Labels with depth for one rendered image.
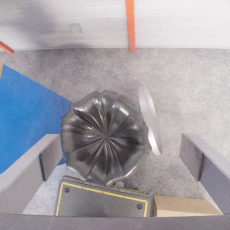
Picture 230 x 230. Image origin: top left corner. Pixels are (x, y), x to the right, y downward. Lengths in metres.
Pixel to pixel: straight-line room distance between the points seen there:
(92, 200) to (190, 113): 1.11
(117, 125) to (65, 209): 0.78
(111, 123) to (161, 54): 0.99
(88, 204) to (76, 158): 0.49
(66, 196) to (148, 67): 1.35
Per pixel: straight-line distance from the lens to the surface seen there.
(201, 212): 1.39
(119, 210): 1.30
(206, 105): 1.67
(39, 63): 2.02
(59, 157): 0.17
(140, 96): 1.05
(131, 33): 1.50
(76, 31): 1.55
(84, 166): 0.92
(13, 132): 0.96
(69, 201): 1.38
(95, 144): 1.01
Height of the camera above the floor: 1.51
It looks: 78 degrees down
